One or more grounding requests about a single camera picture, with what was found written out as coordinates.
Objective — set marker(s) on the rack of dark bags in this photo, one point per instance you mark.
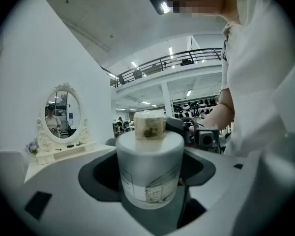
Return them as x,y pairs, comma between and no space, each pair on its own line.
194,108

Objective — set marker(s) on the white pillar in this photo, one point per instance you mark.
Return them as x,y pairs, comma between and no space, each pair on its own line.
166,99

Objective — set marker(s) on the grey round chair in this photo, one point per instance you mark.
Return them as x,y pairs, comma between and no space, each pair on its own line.
110,142

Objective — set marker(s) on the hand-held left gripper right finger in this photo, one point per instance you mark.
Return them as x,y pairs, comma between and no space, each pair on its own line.
231,185

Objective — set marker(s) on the black eyelash curler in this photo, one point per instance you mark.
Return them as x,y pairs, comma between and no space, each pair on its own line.
80,143

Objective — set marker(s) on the row of ceiling light strips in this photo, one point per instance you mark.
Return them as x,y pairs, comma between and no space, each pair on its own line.
170,51

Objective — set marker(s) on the black balcony railing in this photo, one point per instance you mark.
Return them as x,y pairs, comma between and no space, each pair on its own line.
167,63

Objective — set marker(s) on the oval white-framed mirror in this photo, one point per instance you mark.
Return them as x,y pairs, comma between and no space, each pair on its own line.
62,114

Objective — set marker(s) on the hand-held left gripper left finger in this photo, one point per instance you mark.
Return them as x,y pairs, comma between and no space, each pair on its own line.
64,205

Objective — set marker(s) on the purple flower bunch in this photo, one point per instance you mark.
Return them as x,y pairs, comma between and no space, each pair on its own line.
32,146

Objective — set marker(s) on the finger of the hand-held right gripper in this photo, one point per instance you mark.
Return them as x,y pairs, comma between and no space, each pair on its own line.
175,126

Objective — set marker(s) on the black head-worn camera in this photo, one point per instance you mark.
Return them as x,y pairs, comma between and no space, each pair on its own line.
159,2

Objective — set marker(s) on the person's right forearm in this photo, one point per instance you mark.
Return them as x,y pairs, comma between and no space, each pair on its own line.
222,109

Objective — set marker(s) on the black square compact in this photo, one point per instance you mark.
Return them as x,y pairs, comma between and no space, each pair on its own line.
70,145

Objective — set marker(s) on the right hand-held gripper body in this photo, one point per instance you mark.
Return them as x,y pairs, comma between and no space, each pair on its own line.
206,139

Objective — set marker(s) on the person's white shirt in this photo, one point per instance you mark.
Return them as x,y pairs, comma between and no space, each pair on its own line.
260,70

